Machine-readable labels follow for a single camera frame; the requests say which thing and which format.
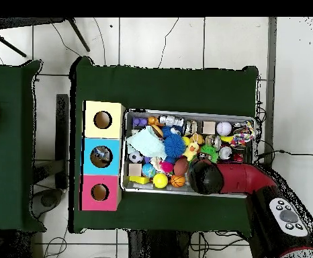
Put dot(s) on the dark green side table cloth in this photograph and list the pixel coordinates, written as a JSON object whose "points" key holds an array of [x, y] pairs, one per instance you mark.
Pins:
{"points": [[8, 188]]}

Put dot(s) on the yellow plush duck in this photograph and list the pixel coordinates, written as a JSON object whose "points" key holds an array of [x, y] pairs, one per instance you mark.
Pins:
{"points": [[191, 150]]}

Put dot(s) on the wooden box with three holes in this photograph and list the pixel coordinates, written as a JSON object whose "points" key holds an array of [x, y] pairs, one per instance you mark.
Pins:
{"points": [[116, 131]]}

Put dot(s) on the toy hamburger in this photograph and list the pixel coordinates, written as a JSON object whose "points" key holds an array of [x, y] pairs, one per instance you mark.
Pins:
{"points": [[157, 130]]}

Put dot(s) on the blue spiky ball with eyes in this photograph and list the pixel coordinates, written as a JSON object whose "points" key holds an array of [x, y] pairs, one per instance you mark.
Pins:
{"points": [[170, 130]]}

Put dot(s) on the small soccer ball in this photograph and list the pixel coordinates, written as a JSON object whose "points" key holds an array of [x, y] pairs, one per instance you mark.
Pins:
{"points": [[135, 157]]}

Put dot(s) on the black panel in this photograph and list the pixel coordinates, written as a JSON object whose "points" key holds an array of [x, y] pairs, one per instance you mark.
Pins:
{"points": [[62, 134]]}

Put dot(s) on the mint green cloth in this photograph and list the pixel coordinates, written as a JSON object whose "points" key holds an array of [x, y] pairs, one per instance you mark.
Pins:
{"points": [[147, 143]]}

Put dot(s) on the clear bottle with blue label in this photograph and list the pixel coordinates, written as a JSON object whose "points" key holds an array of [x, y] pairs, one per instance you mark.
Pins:
{"points": [[100, 153]]}

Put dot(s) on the black tripod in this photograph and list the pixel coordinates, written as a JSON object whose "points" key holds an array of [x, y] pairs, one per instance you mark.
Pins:
{"points": [[24, 22]]}

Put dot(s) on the shallow metal mesh bin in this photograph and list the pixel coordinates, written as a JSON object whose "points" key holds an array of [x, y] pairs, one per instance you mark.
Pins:
{"points": [[196, 118]]}

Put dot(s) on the silver toy robot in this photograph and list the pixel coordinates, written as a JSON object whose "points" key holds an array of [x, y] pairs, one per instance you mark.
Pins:
{"points": [[171, 121]]}

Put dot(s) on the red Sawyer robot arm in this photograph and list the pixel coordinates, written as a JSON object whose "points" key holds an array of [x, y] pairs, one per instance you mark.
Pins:
{"points": [[242, 178]]}

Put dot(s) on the green spiky ball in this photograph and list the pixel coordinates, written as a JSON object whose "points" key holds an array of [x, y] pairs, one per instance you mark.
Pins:
{"points": [[210, 151]]}

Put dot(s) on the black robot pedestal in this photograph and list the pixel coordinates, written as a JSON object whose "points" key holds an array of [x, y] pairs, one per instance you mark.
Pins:
{"points": [[156, 246]]}

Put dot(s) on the yellow foam ball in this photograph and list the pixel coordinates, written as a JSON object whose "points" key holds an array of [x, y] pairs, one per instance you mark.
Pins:
{"points": [[160, 180]]}

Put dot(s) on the grey stand base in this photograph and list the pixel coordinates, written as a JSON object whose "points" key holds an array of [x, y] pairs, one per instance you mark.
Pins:
{"points": [[47, 201]]}

